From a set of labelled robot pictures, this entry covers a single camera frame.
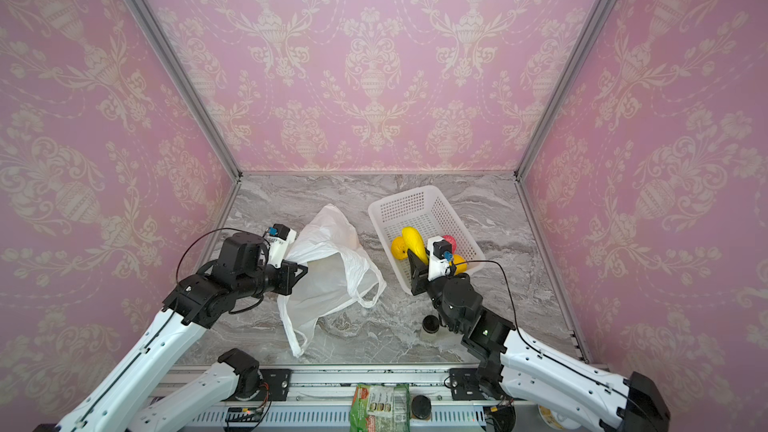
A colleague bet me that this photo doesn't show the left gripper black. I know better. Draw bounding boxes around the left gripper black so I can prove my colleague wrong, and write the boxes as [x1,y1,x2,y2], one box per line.
[237,257,312,300]

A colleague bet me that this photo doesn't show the yellow toy orange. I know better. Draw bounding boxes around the yellow toy orange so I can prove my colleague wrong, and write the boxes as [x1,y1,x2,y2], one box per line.
[390,236,408,261]

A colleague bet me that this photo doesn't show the yellow toy banana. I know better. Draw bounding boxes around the yellow toy banana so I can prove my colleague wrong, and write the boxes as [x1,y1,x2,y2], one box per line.
[401,227,429,264]

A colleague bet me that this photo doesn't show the small orange toy fruit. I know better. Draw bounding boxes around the small orange toy fruit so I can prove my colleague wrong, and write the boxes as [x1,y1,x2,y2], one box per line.
[451,254,468,275]

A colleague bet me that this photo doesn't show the red toy apple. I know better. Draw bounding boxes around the red toy apple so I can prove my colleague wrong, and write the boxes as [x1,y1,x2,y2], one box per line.
[443,235,457,253]

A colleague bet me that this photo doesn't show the white plastic bag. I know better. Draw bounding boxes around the white plastic bag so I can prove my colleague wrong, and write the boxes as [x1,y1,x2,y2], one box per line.
[277,204,387,358]

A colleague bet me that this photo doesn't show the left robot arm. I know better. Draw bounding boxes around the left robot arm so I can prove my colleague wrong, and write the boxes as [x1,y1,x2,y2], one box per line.
[37,224,308,431]

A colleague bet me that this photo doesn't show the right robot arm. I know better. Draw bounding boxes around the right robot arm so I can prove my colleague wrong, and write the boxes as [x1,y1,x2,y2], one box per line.
[408,253,671,431]

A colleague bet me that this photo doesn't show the white plastic basket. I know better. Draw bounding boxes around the white plastic basket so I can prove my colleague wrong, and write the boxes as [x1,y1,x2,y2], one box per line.
[368,185,486,295]

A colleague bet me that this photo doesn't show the green snack packet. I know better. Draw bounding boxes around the green snack packet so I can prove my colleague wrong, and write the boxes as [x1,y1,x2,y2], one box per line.
[349,384,411,432]

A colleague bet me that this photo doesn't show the white lid tin can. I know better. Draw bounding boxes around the white lid tin can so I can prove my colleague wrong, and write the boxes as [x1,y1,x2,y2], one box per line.
[537,405,581,431]

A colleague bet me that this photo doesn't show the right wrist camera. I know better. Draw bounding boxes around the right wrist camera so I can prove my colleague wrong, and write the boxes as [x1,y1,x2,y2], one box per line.
[426,236,454,281]

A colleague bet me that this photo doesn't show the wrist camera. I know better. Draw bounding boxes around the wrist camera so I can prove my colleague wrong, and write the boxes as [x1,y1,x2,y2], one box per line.
[265,224,297,269]
[426,236,454,281]

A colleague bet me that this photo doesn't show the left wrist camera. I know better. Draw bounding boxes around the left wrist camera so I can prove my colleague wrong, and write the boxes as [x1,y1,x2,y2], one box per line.
[265,224,297,269]

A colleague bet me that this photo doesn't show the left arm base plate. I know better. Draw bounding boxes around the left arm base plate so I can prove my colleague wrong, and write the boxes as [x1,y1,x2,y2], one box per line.
[234,368,292,403]

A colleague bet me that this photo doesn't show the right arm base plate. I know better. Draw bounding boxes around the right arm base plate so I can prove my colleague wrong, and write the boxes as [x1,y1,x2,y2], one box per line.
[444,367,516,402]

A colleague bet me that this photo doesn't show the aluminium front rail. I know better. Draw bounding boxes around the aluminium front rail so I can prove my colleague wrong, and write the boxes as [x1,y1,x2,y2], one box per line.
[147,364,556,431]

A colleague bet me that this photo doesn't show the dark jar on rail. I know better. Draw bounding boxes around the dark jar on rail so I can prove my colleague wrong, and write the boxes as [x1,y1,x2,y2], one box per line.
[410,395,432,421]

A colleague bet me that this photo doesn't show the left aluminium corner post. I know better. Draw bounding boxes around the left aluminium corner post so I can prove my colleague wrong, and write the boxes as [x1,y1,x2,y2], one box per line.
[123,0,242,182]

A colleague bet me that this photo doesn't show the aluminium corner post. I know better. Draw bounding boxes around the aluminium corner post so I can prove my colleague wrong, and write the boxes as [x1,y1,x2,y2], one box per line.
[123,0,242,182]
[515,0,617,183]

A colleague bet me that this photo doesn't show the right aluminium corner post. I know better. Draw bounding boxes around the right aluminium corner post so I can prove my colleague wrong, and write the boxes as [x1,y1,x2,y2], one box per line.
[515,0,617,183]

